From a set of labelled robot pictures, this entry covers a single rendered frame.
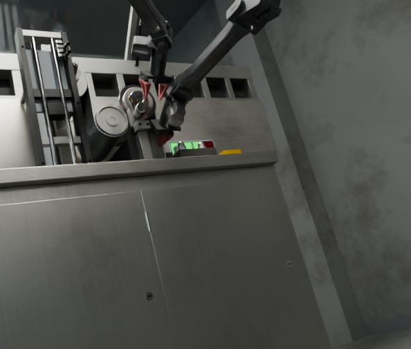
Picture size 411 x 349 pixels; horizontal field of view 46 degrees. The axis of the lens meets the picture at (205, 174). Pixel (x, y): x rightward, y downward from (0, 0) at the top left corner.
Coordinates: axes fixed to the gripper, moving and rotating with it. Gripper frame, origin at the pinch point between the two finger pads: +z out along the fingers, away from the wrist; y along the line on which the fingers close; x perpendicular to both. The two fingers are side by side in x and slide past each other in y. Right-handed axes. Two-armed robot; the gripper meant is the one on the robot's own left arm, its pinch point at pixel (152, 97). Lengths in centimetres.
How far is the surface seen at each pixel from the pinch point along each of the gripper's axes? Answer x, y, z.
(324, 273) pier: 30, 178, 145
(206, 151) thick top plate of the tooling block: -14.2, 18.9, 15.9
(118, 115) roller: 1.9, -11.6, 7.7
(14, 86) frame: 46, -39, 13
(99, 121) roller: 0.0, -19.2, 9.2
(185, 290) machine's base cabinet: -67, -15, 31
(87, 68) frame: 54, -7, 7
